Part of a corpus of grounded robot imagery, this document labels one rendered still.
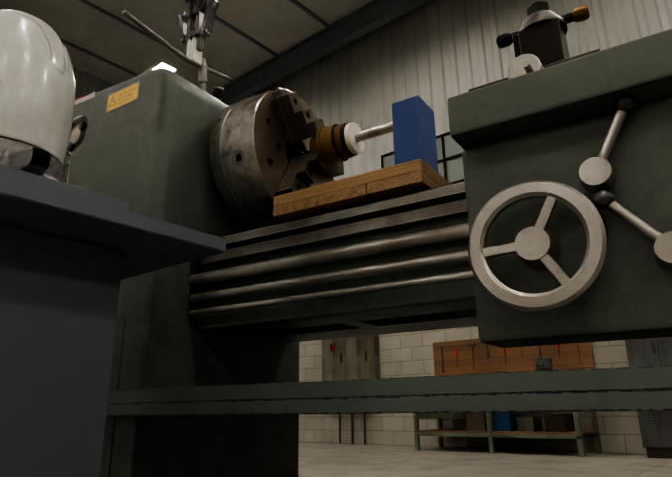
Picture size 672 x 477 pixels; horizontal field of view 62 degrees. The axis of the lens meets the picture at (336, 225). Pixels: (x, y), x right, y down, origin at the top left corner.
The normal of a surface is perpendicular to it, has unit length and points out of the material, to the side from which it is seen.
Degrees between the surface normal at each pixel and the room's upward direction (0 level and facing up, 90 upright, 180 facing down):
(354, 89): 90
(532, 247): 90
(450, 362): 90
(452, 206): 90
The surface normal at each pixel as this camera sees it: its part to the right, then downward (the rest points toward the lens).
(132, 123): -0.54, -0.25
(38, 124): 0.88, -0.06
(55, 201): 0.78, -0.21
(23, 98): 0.62, -0.25
